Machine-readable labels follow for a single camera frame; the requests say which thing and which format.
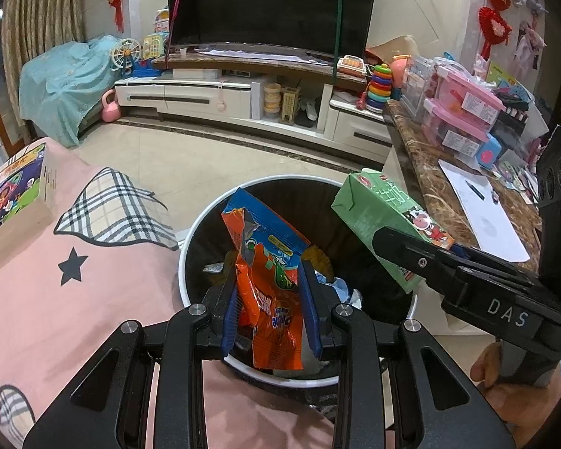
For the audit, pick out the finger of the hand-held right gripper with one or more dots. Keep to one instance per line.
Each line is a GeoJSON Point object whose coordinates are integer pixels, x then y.
{"type": "Point", "coordinates": [425, 262]}

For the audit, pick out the blue pink toy box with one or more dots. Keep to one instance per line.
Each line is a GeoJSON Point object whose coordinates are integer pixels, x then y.
{"type": "Point", "coordinates": [488, 152]}

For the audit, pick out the orange snack packet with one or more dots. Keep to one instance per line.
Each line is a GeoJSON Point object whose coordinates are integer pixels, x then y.
{"type": "Point", "coordinates": [271, 299]}

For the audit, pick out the toy cash register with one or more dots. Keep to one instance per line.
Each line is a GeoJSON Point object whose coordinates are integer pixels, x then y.
{"type": "Point", "coordinates": [352, 64]}

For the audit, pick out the beige patterned curtain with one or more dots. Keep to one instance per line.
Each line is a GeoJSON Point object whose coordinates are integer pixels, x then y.
{"type": "Point", "coordinates": [42, 9]}

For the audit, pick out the green milk carton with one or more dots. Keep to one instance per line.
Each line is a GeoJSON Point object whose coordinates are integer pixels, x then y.
{"type": "Point", "coordinates": [378, 215]}

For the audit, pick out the blue snack wrapper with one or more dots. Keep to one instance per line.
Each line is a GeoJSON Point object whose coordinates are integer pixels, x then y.
{"type": "Point", "coordinates": [346, 292]}

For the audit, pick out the pink toy house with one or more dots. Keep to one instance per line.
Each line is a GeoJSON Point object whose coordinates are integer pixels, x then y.
{"type": "Point", "coordinates": [163, 21]}

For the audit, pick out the person's right hand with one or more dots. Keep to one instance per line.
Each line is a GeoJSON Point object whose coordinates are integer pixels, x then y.
{"type": "Point", "coordinates": [488, 365]}

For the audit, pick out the brown cardboard piece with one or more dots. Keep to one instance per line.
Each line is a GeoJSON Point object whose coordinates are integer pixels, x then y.
{"type": "Point", "coordinates": [392, 46]}

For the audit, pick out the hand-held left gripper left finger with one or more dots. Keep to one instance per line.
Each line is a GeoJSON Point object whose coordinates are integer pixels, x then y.
{"type": "Point", "coordinates": [229, 322]}

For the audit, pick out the yellow basket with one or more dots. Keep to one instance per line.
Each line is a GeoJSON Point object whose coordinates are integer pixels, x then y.
{"type": "Point", "coordinates": [290, 105]}

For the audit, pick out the colourful cartoon puzzle box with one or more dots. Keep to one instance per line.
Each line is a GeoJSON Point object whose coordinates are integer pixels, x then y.
{"type": "Point", "coordinates": [14, 187]}

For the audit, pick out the pink plastic storage box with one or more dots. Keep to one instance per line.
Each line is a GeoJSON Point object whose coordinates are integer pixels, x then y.
{"type": "Point", "coordinates": [453, 131]}
{"type": "Point", "coordinates": [467, 96]}

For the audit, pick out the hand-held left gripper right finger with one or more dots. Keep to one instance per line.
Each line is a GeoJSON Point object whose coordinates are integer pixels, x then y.
{"type": "Point", "coordinates": [311, 311]}

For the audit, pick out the black flat television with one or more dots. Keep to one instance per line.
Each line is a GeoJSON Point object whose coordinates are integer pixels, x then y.
{"type": "Point", "coordinates": [262, 4]}

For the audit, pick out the white trash bin black bag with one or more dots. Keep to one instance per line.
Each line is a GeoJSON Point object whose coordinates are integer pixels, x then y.
{"type": "Point", "coordinates": [205, 238]}

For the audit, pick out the yellow stacked containers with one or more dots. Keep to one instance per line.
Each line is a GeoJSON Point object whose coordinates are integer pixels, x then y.
{"type": "Point", "coordinates": [272, 100]}

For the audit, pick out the white television cabinet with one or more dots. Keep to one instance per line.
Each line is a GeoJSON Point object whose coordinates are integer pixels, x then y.
{"type": "Point", "coordinates": [191, 93]}

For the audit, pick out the clear plastic drawer box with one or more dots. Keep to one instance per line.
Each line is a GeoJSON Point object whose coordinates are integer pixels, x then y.
{"type": "Point", "coordinates": [416, 86]}

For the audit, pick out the yellow snack packet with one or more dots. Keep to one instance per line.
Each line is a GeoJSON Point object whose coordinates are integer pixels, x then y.
{"type": "Point", "coordinates": [317, 258]}

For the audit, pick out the pink kettlebell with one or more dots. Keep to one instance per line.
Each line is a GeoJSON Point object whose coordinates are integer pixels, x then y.
{"type": "Point", "coordinates": [111, 110]}

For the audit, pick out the black pen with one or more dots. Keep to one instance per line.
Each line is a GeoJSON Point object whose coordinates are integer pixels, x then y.
{"type": "Point", "coordinates": [475, 189]}

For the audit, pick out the white paper sheet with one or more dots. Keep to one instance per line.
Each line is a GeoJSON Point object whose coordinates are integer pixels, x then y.
{"type": "Point", "coordinates": [491, 224]}

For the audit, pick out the brown marble counter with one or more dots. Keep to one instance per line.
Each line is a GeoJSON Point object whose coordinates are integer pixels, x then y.
{"type": "Point", "coordinates": [425, 173]}

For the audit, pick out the white set-top box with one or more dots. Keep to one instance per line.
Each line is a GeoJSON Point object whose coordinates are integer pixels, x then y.
{"type": "Point", "coordinates": [196, 74]}

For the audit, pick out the green cube toy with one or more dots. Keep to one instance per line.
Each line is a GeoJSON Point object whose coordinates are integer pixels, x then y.
{"type": "Point", "coordinates": [154, 48]}

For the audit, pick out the pink ribbon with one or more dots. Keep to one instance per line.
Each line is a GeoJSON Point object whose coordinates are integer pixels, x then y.
{"type": "Point", "coordinates": [175, 9]}

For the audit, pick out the pink plastic toy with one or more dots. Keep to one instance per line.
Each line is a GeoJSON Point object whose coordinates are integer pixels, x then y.
{"type": "Point", "coordinates": [400, 68]}

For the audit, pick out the ferris wheel toy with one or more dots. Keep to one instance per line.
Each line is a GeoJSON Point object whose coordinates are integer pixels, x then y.
{"type": "Point", "coordinates": [125, 56]}

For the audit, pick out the teal cover cloth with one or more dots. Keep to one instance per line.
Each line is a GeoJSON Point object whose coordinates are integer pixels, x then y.
{"type": "Point", "coordinates": [60, 89]}

